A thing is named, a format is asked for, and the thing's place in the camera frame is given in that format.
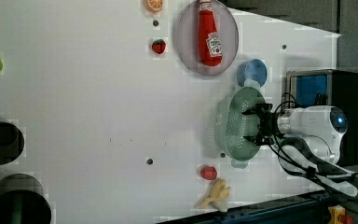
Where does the red green strawberry toy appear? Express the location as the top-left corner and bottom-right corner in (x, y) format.
(200, 165), (217, 180)

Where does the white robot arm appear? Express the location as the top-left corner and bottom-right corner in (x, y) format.
(242, 104), (349, 164)

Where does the black toaster oven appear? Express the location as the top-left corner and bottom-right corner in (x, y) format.
(286, 69), (358, 166)

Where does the green strainer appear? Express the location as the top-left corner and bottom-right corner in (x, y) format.
(214, 80), (265, 169)

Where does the blue bowl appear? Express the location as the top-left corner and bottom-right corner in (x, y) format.
(237, 59), (268, 87)

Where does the grey round plate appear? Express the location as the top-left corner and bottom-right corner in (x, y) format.
(175, 0), (239, 76)

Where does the small red strawberry toy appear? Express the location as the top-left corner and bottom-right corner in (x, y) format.
(152, 39), (166, 54)

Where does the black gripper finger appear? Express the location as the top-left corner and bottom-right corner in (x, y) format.
(242, 104), (264, 116)
(244, 135), (263, 146)

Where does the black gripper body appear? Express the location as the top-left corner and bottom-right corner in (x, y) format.
(258, 104), (277, 145)

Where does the red ketchup bottle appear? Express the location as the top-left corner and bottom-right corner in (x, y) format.
(198, 0), (223, 67)

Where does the orange slice toy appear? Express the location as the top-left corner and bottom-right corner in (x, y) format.
(145, 0), (163, 14)

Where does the peeled banana toy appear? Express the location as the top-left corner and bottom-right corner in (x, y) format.
(196, 179), (231, 213)

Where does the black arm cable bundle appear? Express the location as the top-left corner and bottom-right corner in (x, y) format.
(267, 91), (358, 216)

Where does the black cylinder with green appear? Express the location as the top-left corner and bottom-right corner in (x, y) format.
(0, 174), (52, 224)

